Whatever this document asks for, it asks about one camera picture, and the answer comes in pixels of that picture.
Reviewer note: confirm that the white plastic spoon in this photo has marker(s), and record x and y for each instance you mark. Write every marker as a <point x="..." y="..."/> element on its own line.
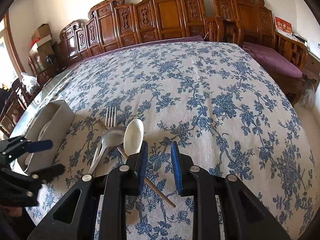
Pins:
<point x="133" y="137"/>

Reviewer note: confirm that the left hand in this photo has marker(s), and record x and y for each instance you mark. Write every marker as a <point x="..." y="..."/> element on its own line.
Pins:
<point x="12" y="211"/>

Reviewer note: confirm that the blue floral tablecloth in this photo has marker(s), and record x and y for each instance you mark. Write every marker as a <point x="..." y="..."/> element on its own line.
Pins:
<point x="216" y="103"/>

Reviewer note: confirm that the carved wooden armchair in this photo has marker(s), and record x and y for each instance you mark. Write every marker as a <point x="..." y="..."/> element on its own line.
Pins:
<point x="250" y="21"/>

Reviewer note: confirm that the cream plastic ladle spoon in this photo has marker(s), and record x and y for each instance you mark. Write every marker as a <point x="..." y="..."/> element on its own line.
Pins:
<point x="43" y="129"/>

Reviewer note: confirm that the wooden door frame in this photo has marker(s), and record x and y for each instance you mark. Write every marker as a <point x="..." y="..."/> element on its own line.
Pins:
<point x="13" y="52"/>

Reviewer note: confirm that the long carved wooden sofa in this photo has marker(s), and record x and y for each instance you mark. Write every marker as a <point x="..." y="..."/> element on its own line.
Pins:
<point x="114" y="24"/>

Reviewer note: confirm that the wooden side table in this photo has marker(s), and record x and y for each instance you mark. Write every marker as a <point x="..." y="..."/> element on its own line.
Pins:
<point x="311" y="69"/>

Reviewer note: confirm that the white plastic bag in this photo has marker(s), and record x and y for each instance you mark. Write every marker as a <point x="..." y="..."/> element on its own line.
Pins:
<point x="30" y="82"/>

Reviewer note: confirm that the red card sign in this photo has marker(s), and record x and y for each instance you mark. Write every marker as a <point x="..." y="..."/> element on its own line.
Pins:
<point x="282" y="26"/>

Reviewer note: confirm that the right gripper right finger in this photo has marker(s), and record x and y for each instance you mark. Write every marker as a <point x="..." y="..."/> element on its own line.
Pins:
<point x="176" y="161"/>

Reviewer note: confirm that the stacked cardboard boxes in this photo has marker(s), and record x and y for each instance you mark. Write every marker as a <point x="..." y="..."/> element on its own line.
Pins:
<point x="41" y="52"/>

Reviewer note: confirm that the steel round spoon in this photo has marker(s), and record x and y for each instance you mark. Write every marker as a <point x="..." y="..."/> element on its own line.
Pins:
<point x="111" y="138"/>

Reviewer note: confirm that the dark wooden chair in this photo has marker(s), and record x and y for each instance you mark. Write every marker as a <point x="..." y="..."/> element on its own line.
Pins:
<point x="13" y="109"/>

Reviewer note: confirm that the purple armchair cushion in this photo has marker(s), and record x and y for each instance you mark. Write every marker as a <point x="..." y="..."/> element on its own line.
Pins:
<point x="271" y="60"/>

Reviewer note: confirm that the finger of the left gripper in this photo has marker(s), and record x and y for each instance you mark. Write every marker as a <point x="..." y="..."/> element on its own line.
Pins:
<point x="38" y="146"/>
<point x="48" y="174"/>

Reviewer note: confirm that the metal rectangular tray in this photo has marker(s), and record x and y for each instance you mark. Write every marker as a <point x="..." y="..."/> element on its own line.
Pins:
<point x="61" y="117"/>

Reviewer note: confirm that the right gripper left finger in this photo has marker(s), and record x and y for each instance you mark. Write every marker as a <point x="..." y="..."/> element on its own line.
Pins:
<point x="141" y="165"/>

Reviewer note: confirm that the steel fork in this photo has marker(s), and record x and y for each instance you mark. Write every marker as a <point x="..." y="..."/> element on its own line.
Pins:
<point x="111" y="117"/>

